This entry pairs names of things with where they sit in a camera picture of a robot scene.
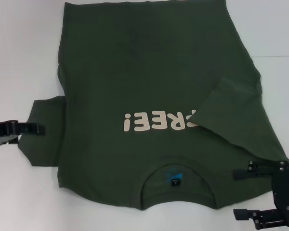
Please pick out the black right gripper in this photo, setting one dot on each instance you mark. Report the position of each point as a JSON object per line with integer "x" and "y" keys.
{"x": 287, "y": 192}

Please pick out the dark green FREE t-shirt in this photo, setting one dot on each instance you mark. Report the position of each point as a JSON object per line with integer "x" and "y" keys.
{"x": 144, "y": 72}

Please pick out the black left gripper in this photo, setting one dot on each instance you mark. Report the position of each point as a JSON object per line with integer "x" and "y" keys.
{"x": 1, "y": 133}

